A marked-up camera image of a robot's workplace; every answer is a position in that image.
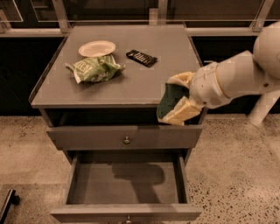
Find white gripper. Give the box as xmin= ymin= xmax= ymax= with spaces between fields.
xmin=162 ymin=62 xmax=231 ymax=126

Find green and yellow sponge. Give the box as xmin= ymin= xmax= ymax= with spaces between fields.
xmin=157 ymin=83 xmax=189 ymax=122

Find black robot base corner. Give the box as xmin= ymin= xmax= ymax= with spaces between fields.
xmin=0 ymin=189 xmax=20 ymax=224

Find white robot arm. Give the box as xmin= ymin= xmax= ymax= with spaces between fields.
xmin=157 ymin=22 xmax=280 ymax=126

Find grey top drawer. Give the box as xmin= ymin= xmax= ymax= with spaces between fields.
xmin=46 ymin=125 xmax=202 ymax=151

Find grey wooden drawer cabinet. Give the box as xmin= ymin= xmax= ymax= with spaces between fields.
xmin=28 ymin=24 xmax=218 ymax=224

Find grey open middle drawer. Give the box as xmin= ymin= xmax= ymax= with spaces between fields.
xmin=51 ymin=153 xmax=202 ymax=224

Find dark back counter cabinets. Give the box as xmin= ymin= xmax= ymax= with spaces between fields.
xmin=0 ymin=36 xmax=256 ymax=116

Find black snack bar wrapper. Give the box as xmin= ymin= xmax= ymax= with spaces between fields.
xmin=126 ymin=50 xmax=158 ymax=67

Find round metal top knob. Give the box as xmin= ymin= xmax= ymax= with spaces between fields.
xmin=123 ymin=136 xmax=130 ymax=144

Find round metal knob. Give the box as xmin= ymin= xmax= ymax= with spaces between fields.
xmin=125 ymin=215 xmax=132 ymax=224
xmin=123 ymin=136 xmax=130 ymax=144

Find crumpled green chip bag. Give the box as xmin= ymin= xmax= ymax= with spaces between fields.
xmin=65 ymin=54 xmax=125 ymax=84

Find white paper plate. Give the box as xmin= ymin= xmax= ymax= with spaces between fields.
xmin=78 ymin=40 xmax=116 ymax=57

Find round metal middle knob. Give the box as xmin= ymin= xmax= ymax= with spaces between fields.
xmin=125 ymin=215 xmax=132 ymax=224

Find metal railing frame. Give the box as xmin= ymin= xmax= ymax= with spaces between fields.
xmin=0 ymin=0 xmax=280 ymax=37

